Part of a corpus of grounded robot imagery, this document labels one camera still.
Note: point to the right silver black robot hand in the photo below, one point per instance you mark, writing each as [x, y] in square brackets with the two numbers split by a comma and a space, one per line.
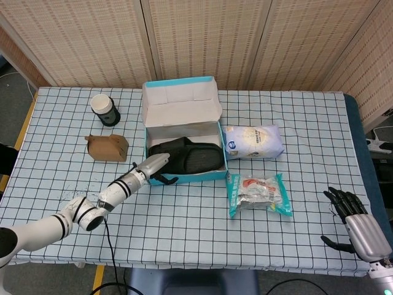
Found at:
[365, 233]

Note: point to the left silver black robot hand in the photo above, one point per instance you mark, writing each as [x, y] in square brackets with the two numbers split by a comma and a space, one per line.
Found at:
[155, 164]

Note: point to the black slipper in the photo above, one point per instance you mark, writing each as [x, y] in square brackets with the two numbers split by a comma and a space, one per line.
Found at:
[162, 149]
[199, 159]

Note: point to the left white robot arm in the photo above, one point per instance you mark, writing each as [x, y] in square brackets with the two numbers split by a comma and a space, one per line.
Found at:
[46, 230]

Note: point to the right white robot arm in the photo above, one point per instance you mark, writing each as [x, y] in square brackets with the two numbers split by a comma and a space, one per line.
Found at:
[380, 279]

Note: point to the teal cardboard shoe box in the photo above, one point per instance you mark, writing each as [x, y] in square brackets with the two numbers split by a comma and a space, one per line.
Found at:
[181, 110]

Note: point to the brown kraft paper box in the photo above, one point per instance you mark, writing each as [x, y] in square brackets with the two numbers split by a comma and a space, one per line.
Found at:
[107, 149]

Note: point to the blue checked tablecloth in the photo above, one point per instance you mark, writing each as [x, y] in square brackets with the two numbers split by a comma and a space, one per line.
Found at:
[184, 215]

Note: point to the black cup white lid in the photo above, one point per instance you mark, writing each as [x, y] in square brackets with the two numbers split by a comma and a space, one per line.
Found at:
[110, 118]

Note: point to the white plastic floor item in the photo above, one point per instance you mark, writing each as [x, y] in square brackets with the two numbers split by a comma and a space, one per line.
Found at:
[379, 143]

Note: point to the blue padded table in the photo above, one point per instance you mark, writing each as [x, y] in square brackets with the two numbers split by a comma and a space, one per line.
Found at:
[359, 138]

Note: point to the blue white tissue pack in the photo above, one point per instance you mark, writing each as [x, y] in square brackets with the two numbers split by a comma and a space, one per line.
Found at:
[255, 143]

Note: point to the teal clear snack bag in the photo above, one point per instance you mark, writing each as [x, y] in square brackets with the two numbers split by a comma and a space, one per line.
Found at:
[258, 193]

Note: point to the dark blue seat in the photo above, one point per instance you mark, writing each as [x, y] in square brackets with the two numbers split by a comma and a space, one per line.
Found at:
[190, 285]

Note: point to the bamboo folding screen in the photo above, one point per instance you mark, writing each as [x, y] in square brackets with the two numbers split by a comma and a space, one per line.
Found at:
[215, 37]

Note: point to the black floor object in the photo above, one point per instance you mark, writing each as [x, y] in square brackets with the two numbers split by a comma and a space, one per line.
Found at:
[7, 153]

